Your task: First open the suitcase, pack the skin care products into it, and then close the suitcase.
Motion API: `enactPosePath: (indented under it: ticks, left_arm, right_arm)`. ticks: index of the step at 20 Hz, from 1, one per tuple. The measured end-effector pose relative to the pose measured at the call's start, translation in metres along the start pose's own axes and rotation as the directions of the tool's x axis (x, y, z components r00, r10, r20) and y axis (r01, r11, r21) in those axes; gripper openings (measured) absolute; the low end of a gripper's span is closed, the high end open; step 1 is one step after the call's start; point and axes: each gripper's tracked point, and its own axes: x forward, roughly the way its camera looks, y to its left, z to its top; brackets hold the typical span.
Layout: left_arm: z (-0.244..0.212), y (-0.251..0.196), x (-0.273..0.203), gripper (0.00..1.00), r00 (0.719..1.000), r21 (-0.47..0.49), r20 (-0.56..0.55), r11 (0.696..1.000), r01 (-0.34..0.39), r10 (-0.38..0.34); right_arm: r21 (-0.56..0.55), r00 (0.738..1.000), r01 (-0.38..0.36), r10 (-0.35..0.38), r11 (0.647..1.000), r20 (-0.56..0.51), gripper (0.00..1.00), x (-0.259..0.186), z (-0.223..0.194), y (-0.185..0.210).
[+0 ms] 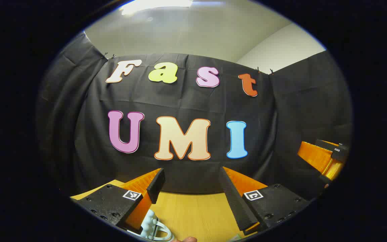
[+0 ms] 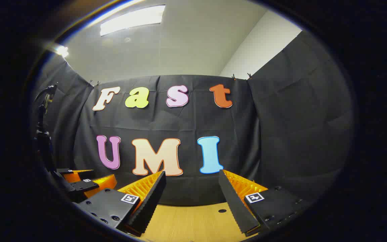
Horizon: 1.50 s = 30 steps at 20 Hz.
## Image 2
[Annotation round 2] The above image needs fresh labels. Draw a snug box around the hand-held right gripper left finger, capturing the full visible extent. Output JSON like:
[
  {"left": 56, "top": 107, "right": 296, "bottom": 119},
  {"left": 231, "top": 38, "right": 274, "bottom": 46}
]
[{"left": 74, "top": 170, "right": 167, "bottom": 237}]

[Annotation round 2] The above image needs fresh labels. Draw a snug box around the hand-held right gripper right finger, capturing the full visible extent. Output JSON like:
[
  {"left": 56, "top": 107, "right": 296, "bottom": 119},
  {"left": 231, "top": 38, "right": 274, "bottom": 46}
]
[{"left": 218, "top": 169, "right": 315, "bottom": 236}]

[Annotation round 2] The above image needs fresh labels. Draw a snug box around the black backdrop cloth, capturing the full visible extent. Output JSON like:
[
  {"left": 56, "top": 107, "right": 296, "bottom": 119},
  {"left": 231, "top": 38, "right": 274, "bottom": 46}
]
[{"left": 32, "top": 30, "right": 355, "bottom": 207}]

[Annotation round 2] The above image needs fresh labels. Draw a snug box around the bright spot lamp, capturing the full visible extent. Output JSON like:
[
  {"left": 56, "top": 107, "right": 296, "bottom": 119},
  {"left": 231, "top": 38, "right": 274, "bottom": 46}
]
[{"left": 51, "top": 44, "right": 70, "bottom": 58}]

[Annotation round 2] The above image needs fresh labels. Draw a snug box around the ceiling light panel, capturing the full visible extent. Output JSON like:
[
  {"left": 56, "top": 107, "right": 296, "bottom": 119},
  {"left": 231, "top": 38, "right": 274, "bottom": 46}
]
[{"left": 99, "top": 4, "right": 166, "bottom": 37}]

